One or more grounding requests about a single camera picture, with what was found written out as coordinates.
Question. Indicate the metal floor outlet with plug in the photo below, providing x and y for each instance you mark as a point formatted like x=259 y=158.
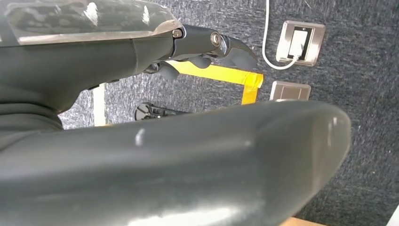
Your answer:
x=315 y=43

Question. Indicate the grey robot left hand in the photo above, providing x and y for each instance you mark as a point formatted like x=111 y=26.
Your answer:
x=156 y=174

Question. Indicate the black round foot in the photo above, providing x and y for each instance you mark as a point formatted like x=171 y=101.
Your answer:
x=146 y=111

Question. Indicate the closed metal floor outlet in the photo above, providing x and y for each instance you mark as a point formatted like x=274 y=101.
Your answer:
x=290 y=91

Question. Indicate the yellow floor tape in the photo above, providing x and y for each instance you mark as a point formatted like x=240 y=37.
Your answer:
x=224 y=74

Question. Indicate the white desk leg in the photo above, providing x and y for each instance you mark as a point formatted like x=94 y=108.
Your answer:
x=99 y=106

